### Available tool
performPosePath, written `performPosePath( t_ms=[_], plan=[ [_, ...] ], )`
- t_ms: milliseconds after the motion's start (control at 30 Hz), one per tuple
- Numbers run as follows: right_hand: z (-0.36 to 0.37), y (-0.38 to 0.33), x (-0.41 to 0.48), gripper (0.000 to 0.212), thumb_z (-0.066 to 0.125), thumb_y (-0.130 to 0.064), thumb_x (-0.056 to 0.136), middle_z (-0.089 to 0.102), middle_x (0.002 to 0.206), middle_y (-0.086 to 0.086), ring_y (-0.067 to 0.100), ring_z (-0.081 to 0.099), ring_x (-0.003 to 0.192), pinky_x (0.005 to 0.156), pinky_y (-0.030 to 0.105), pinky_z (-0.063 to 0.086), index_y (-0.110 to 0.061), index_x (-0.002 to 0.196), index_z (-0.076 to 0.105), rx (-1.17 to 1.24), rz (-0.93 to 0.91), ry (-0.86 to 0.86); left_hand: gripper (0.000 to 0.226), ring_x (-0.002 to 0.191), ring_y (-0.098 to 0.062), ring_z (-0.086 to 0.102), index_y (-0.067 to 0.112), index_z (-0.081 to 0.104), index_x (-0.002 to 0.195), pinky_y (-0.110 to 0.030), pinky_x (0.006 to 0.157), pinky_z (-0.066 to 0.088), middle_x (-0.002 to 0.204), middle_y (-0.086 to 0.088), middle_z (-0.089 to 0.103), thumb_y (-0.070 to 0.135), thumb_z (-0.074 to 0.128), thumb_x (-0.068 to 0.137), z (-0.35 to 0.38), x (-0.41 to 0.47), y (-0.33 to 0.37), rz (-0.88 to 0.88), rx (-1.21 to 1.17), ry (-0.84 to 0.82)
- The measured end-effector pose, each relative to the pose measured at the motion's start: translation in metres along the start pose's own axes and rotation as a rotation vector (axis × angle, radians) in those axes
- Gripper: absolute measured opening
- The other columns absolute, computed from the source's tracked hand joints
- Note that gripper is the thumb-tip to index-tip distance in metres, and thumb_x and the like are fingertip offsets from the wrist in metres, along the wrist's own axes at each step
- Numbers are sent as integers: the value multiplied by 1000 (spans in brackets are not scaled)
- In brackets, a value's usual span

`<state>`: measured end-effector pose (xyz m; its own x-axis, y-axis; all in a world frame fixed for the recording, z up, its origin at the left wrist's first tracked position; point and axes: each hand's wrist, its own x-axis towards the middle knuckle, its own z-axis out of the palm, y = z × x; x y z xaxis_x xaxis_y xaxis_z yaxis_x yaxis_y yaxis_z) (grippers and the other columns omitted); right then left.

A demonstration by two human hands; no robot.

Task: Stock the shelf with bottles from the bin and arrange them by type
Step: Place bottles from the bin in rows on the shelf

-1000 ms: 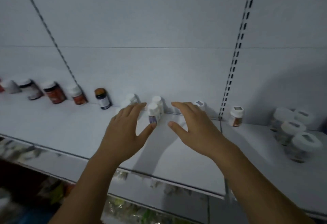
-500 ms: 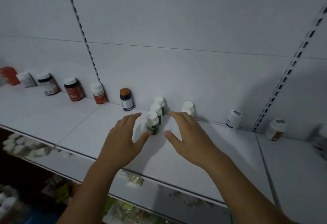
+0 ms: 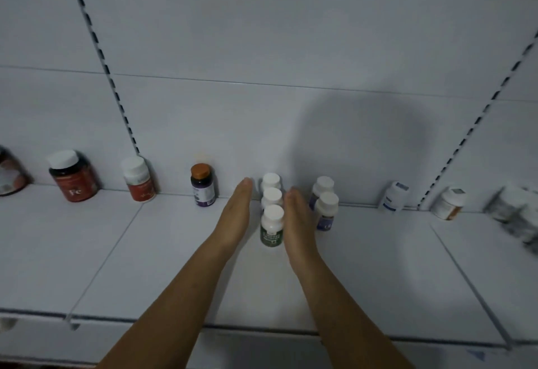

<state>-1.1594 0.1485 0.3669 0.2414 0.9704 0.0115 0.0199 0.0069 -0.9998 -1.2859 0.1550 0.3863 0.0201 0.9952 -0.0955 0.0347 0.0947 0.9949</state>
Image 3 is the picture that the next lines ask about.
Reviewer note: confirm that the person's left hand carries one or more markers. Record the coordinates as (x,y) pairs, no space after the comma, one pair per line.
(233,221)

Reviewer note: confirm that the person's right hand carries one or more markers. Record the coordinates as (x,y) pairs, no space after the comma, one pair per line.
(300,234)

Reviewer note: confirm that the green label white bottle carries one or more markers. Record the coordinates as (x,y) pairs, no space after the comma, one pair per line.
(271,196)
(272,225)
(271,180)

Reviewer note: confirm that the blue label white bottle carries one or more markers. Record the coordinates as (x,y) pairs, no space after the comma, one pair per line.
(327,213)
(321,185)

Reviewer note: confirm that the purple label brown-cap bottle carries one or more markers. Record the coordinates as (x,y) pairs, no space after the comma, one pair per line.
(203,188)

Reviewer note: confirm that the white bottle blue lid sticker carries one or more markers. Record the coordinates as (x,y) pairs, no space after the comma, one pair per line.
(395,198)

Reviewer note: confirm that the orange label white bottle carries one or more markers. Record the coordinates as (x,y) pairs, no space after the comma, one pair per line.
(449,204)

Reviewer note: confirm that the red bottle white cap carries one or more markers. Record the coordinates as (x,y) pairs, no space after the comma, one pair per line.
(73,179)

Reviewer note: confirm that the white sticker-lid jar bottle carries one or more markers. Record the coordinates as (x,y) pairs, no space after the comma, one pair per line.
(533,244)
(525,221)

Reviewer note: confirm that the dark bottle orange label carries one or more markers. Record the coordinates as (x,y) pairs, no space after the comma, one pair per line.
(10,175)

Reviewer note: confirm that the person's right forearm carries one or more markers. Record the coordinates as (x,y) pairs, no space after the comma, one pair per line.
(353,326)

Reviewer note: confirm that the person's left forearm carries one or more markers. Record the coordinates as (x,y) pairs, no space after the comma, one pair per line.
(168,318)

